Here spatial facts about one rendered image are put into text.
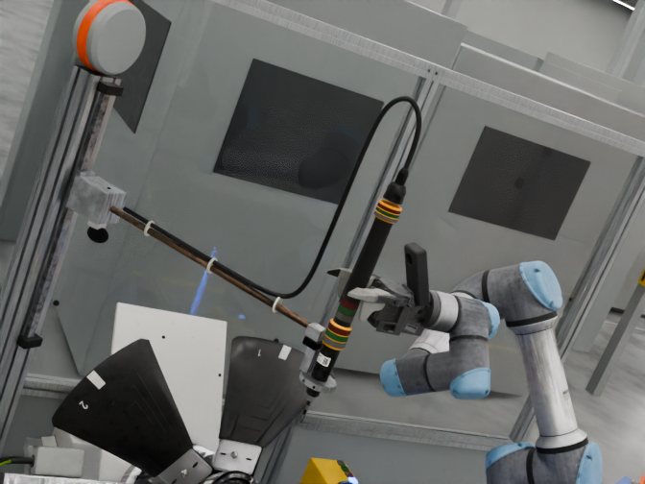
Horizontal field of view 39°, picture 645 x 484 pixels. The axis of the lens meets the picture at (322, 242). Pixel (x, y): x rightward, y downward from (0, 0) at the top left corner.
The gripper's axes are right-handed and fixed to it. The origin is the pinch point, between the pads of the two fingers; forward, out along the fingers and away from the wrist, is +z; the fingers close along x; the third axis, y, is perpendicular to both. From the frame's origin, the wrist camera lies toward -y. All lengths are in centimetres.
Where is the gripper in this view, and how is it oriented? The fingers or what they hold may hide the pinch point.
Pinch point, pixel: (343, 279)
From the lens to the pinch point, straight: 165.2
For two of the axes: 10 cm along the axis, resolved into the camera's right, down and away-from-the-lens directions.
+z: -8.5, -2.0, -4.8
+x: -3.8, -3.9, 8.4
